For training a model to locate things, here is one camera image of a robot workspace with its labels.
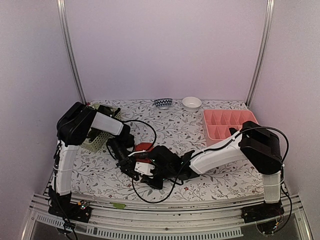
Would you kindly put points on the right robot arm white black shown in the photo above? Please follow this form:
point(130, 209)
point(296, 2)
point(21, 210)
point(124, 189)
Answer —
point(258, 144)

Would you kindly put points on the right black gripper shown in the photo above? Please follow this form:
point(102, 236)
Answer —
point(158, 186)

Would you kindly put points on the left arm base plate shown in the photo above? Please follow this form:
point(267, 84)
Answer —
point(70, 211)

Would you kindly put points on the black striped underwear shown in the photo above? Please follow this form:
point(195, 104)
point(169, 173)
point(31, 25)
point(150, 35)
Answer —
point(233, 131)

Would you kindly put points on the right aluminium frame post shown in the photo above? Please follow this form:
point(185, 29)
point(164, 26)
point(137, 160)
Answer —
point(267, 25)

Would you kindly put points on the green tape piece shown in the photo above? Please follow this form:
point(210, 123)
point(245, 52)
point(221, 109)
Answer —
point(119, 206)

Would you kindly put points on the left aluminium frame post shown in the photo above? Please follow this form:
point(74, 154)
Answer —
point(62, 13)

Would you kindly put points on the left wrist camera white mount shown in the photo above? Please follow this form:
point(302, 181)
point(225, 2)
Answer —
point(143, 154)

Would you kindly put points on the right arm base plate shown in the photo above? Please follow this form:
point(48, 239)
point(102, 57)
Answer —
point(261, 212)

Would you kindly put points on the beige perforated plastic basket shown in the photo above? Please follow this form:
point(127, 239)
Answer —
point(96, 138)

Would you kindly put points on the small white bowl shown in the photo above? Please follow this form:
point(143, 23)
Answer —
point(191, 104)

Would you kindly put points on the red cloth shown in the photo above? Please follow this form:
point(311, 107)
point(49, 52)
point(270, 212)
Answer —
point(143, 146)

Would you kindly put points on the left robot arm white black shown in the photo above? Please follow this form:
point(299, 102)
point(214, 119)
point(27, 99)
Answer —
point(72, 130)

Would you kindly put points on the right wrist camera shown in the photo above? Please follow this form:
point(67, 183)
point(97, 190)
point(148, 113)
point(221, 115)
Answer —
point(144, 168)

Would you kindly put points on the floral patterned table mat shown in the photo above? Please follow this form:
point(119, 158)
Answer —
point(96, 174)

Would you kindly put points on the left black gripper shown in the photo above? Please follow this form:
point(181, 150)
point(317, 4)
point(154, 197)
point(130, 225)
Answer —
point(127, 164)

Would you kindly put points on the blue white zigzag bowl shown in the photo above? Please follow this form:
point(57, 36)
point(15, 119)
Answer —
point(163, 103)

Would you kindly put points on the pink divided organizer tray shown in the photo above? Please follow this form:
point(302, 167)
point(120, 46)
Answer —
point(217, 122)

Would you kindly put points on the front aluminium rail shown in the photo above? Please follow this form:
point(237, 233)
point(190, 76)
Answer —
point(195, 220)

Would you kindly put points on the aluminium frame post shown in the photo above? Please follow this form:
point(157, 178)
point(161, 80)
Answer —
point(267, 25)
point(62, 13)

